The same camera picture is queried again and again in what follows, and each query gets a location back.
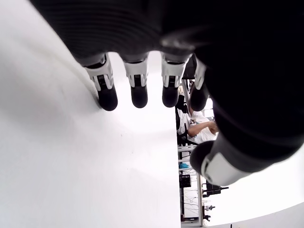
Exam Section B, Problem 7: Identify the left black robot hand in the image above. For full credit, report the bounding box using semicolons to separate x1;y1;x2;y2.
28;0;304;187

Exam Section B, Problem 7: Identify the metal equipment rack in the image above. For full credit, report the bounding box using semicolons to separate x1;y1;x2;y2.
177;144;230;228

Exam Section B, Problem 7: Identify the person in black trousers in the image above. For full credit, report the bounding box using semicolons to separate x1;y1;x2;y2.
177;95;219;145

